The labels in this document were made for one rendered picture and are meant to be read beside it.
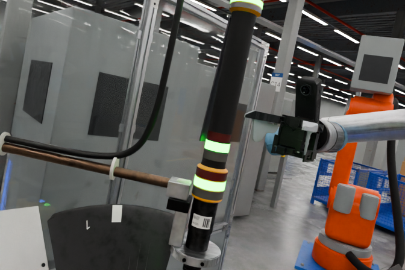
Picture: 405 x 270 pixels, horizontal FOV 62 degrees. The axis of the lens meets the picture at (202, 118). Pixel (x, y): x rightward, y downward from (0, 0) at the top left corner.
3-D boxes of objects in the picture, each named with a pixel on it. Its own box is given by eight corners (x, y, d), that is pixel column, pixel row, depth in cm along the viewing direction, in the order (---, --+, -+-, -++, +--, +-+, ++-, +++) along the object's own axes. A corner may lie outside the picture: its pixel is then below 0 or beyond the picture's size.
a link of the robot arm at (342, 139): (318, 153, 88) (352, 151, 83) (302, 153, 80) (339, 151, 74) (315, 124, 89) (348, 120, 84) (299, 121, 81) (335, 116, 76)
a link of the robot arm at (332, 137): (340, 123, 75) (305, 116, 80) (333, 121, 71) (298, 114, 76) (332, 155, 75) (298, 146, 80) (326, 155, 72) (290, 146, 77)
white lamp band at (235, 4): (228, 5, 43) (229, -1, 43) (228, 14, 47) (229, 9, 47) (262, 11, 43) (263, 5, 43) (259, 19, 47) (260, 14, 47)
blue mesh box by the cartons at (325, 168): (308, 202, 699) (319, 156, 694) (339, 200, 780) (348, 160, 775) (349, 219, 631) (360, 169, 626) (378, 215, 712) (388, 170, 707)
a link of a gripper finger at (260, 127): (240, 140, 61) (279, 146, 65) (247, 109, 61) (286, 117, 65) (231, 137, 64) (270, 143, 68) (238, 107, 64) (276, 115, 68)
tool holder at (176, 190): (150, 257, 43) (165, 184, 43) (161, 235, 50) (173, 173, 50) (219, 273, 43) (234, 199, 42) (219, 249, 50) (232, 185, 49)
